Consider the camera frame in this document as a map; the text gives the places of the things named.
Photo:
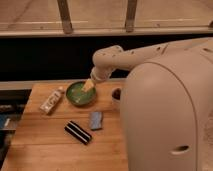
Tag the left window post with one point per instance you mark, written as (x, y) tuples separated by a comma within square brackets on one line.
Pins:
[(65, 16)]

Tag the white bottle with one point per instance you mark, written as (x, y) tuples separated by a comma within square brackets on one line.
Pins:
[(52, 100)]

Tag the black white striped box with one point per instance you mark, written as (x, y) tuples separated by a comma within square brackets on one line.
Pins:
[(80, 134)]

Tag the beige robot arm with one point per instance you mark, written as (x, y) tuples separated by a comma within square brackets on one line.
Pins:
[(165, 101)]

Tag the blue sponge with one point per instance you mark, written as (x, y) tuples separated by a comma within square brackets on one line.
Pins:
[(96, 120)]

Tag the window post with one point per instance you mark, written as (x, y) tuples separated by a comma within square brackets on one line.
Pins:
[(130, 15), (65, 16)]

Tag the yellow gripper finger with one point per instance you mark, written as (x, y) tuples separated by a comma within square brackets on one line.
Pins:
[(89, 84)]

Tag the metal rail frame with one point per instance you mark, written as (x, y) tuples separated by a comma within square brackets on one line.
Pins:
[(20, 90)]

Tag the brown cup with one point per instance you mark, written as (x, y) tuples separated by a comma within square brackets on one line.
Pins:
[(116, 95)]

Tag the right window post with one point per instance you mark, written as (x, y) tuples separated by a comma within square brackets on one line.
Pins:
[(130, 15)]

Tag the green ceramic bowl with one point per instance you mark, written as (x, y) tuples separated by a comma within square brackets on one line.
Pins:
[(77, 96)]

